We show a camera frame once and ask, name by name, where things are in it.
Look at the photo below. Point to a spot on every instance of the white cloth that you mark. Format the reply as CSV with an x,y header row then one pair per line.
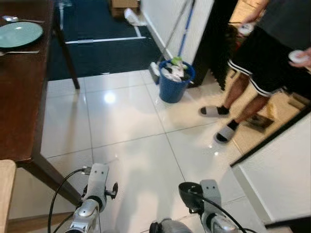
x,y
170,73

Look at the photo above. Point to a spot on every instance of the person's right forearm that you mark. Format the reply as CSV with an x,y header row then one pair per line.
x,y
260,7

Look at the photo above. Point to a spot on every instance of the person in black shorts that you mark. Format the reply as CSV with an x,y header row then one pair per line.
x,y
262,53

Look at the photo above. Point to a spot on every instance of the person's right hand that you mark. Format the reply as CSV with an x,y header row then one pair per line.
x,y
250,20

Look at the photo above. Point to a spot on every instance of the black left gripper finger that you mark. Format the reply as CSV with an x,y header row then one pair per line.
x,y
114,190

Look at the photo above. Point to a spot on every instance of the dark blue floor mat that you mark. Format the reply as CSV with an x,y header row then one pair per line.
x,y
97,19

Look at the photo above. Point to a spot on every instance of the brown cardboard box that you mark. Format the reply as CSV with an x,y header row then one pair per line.
x,y
124,3

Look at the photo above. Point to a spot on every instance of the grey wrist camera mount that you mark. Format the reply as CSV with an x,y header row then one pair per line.
x,y
211,191
98,179

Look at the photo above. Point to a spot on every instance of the pale teal plate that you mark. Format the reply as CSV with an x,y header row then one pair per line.
x,y
17,35

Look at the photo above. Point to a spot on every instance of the metal fork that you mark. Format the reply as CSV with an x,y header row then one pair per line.
x,y
19,52

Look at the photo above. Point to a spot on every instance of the white panel with black edge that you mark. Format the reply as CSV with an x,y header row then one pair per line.
x,y
282,170

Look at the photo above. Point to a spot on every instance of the black foam panel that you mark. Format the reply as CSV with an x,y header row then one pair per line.
x,y
214,39

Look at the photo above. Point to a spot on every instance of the metal spoon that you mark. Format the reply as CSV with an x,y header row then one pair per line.
x,y
9,19

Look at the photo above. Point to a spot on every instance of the person's left hand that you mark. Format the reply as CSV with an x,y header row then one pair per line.
x,y
306,59

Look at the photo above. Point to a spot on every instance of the grey slide sandal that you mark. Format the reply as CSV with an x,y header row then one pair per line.
x,y
224,133
209,111

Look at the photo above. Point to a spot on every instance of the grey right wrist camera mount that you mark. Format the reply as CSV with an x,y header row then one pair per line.
x,y
211,191

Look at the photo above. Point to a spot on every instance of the white round tape roll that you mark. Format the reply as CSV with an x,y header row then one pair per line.
x,y
244,30
295,56

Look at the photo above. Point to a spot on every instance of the white plastic bag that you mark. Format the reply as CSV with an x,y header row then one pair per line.
x,y
133,17

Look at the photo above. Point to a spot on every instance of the dark printed book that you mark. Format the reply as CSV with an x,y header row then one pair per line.
x,y
260,122

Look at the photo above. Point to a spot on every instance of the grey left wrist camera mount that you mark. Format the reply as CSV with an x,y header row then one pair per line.
x,y
98,179

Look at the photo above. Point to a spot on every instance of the grey right robot leg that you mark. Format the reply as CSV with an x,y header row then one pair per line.
x,y
170,227

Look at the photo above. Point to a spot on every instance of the blue bucket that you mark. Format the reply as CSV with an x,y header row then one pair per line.
x,y
172,90

